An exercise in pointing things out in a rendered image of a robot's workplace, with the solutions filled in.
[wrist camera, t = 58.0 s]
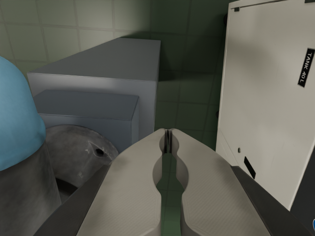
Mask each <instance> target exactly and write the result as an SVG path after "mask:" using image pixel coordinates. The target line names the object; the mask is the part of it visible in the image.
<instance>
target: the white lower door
mask: <svg viewBox="0 0 315 236"><path fill-rule="evenodd" d="M219 128H220V130H221V132H222V134H223V135H224V137H225V139H226V141H227V143H228V145H229V147H230V149H231V151H232V153H233V155H234V157H235V158H236V160H237V162H238V164H239V166H240V168H242V169H243V170H244V171H245V172H246V173H247V174H248V175H249V176H251V177H252V178H253V179H254V180H255V181H256V182H257V183H258V184H259V185H260V186H261V187H263V188H264V189H265V190H266V191H267V192H268V193H269V194H271V195H272V196H273V197H274V198H275V199H276V200H277V201H278V202H280V203H281V204H282V205H283V206H284V207H285V208H286V209H288V210H289V211H290V210H291V208H292V205H293V202H294V200H295V197H296V195H297V192H298V189H299V187H300V184H301V182H302V179H303V176H304V174H305V171H306V169H307V166H308V163H309V160H310V158H311V155H312V152H313V150H314V148H315V0H285V1H279V2H273V3H267V4H261V5H255V6H249V7H235V8H234V9H231V10H230V20H229V30H228V40H227V50H226V60H225V74H224V84H223V94H222V104H221V114H220V124H219Z"/></svg>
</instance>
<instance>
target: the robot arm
mask: <svg viewBox="0 0 315 236"><path fill-rule="evenodd" d="M167 140H168V145H169V153H172V155H173V156H174V157H175V159H176V161H177V164H176V178H177V179H178V180H179V182H180V183H181V184H182V186H183V188H184V190H185V191H184V192H183V194H182V199H181V213H180V229H181V236H314V235H313V234H312V233H311V232H310V231H309V230H308V229H307V228H306V227H305V226H304V225H303V224H302V223H301V222H300V221H299V220H298V219H297V218H296V217H295V216H294V215H293V214H292V213H291V212H290V211H289V210H288V209H286V208H285V207H284V206H283V205H282V204H281V203H280V202H278V201H277V200H276V199H275V198H274V197H273V196H272V195H271V194H269V193H268V192H267V191H266V190H265V189H264V188H263V187H261V186H260V185H259V184H258V183H257V182H256V181H255V180H254V179H253V178H252V177H251V176H249V175H248V174H247V173H246V172H245V171H244V170H243V169H242V168H240V167H239V166H232V165H231V164H230V163H228V162H227V161H226V160H225V159H224V158H223V157H222V156H220V155H219V154H218V153H216V152H215V151H214V150H212V149H211V148H209V147H208V146H206V145H204V144H203V143H201V142H199V141H197V140H196V139H194V138H192V137H190V136H189V135H187V134H185V133H184V132H182V131H180V130H178V129H175V128H171V129H164V128H160V129H158V130H157V131H155V132H153V133H152V134H150V135H148V136H147V137H145V138H143V139H142V140H140V141H138V142H136V143H135V144H133V145H131V146H130V147H128V148H127V149H125V150H124V151H123V152H121V153H119V152H118V150H117V149H116V147H115V146H114V145H113V144H112V143H111V142H110V141H109V140H108V139H107V138H106V137H104V136H103V135H101V134H99V133H98V132H96V131H94V130H91V129H89V128H87V127H83V126H79V125H55V126H52V127H49V128H47V129H46V128H45V124H44V121H43V119H42V118H41V116H40V115H39V114H38V112H37V109H36V107H35V104H34V100H33V97H32V94H31V91H30V88H29V85H28V82H27V80H26V79H25V77H24V75H23V74H22V72H21V71H20V70H19V69H18V68H17V67H16V66H15V65H14V64H12V63H11V62H10V61H8V60H7V59H5V58H3V57H1V56H0V236H161V194H160V193H159V191H158V190H157V188H156V185H157V183H158V182H159V181H160V179H161V178H162V157H163V156H164V154H165V153H167Z"/></svg>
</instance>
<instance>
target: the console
mask: <svg viewBox="0 0 315 236"><path fill-rule="evenodd" d="M216 153H218V154H219V155H220V156H222V157H223V158H224V159H225V160H226V161H227V162H228V163H230V164H231V165H232V166H236V164H235V162H234V160H233V158H232V156H231V154H230V152H229V150H228V148H227V146H226V144H225V142H224V140H223V138H222V136H221V134H220V132H219V130H217V143H216Z"/></svg>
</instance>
